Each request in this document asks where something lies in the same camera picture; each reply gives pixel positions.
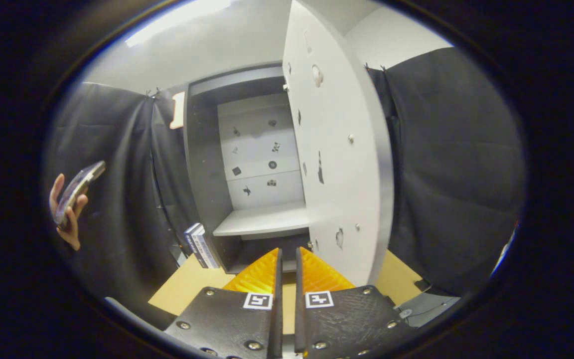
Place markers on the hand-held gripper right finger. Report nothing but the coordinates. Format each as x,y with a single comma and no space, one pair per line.
300,319

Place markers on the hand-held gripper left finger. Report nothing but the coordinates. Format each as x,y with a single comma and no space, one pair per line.
278,319

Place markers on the smartphone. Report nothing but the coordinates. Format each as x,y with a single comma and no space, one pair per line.
80,187

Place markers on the black backdrop cloth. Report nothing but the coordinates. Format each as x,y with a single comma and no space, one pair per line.
456,174

